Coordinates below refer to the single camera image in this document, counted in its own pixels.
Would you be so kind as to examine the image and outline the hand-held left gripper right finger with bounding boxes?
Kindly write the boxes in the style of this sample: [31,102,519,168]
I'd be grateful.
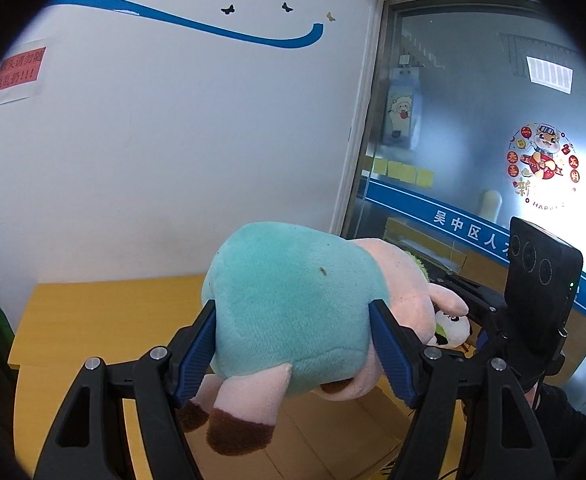
[368,299,559,480]

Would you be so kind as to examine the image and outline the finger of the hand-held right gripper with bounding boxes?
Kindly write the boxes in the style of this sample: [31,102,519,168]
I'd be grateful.
[430,271,510,323]
[463,324,513,362]

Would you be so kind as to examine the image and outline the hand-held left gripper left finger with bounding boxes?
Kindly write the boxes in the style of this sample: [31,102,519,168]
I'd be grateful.
[33,302,219,480]

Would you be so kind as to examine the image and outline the small panda plush toy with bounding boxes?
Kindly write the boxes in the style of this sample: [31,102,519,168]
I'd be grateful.
[425,310,472,351]

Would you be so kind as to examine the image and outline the pig plush toy teal shirt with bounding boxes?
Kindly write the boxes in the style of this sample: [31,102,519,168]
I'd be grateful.
[178,221,471,456]

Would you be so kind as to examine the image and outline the brown cardboard box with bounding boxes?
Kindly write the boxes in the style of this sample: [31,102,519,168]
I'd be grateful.
[255,375,416,480]

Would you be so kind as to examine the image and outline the person's right forearm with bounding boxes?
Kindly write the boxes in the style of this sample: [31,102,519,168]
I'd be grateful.
[523,382,586,480]

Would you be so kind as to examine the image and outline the blue window band decal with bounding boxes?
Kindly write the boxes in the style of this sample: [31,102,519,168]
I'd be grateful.
[364,179,586,337]

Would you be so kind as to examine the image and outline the round festive window sticker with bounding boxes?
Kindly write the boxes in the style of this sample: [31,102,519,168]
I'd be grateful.
[506,121,582,209]

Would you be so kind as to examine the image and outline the hanging sheep cartoon poster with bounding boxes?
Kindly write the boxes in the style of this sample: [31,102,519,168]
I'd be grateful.
[382,57,425,150]

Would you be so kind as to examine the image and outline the blue wave wall decal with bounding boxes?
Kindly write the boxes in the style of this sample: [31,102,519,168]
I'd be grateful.
[48,0,325,49]

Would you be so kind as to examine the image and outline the red paper wall notice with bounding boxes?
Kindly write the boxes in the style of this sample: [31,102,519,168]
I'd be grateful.
[0,39,48,107]

